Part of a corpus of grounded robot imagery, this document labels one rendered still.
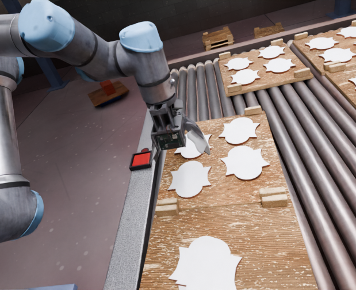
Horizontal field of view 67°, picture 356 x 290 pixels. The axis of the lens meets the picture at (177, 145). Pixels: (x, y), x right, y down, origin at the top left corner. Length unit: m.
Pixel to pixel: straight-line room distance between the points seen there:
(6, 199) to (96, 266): 1.31
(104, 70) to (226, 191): 0.43
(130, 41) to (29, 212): 0.47
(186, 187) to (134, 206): 0.17
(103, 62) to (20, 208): 0.40
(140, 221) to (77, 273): 1.29
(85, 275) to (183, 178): 1.32
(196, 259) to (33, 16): 0.54
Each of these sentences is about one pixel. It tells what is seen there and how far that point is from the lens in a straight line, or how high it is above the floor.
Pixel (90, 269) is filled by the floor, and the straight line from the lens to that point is 1.99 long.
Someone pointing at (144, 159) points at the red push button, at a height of 0.93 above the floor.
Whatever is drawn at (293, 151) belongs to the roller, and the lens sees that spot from 0.87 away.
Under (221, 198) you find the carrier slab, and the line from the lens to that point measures 0.73.
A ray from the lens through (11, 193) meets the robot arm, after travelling 0.75.
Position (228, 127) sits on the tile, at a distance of 0.95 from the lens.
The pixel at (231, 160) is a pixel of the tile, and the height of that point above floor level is 0.94.
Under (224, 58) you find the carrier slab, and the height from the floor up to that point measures 0.94.
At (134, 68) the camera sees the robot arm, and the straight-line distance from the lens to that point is 0.56.
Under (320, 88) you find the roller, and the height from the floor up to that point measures 0.92.
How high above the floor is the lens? 1.49
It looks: 36 degrees down
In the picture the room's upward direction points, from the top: 18 degrees counter-clockwise
